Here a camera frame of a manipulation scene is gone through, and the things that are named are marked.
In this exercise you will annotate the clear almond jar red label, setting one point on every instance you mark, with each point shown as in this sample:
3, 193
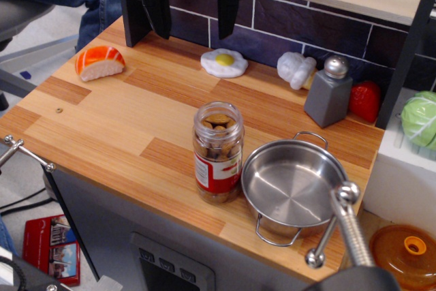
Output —
218, 137

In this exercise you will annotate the stainless steel pot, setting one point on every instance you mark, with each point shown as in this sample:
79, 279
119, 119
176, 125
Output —
286, 184

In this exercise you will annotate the orange pot lid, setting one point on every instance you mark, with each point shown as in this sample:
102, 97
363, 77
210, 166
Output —
408, 253

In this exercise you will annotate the toy fried egg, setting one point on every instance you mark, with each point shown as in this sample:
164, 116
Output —
224, 63

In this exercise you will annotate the toy salmon sushi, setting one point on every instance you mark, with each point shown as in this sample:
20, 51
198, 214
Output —
98, 62

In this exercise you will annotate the grey salt shaker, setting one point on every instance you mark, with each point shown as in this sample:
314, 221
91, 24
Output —
328, 98

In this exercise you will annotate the grey chair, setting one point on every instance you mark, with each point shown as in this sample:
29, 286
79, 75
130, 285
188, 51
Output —
16, 15

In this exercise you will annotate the red toy strawberry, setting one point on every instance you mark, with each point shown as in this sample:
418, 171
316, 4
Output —
364, 100

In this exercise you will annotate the left metal clamp screw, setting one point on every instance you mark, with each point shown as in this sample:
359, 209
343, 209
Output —
17, 146

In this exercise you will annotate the metal clamp screw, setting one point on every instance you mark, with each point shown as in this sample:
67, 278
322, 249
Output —
17, 146
342, 199

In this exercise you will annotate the right metal clamp screw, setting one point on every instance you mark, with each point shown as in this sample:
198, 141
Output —
342, 199

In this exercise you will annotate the green toy cabbage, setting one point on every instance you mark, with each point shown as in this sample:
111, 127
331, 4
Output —
418, 119

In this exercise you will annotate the grey toy oven panel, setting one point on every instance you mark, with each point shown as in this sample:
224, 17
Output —
162, 268

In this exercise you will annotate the red book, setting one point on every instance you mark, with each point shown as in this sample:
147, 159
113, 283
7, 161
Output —
50, 245

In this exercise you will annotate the black vertical post right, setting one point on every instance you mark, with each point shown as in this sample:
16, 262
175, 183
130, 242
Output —
416, 30

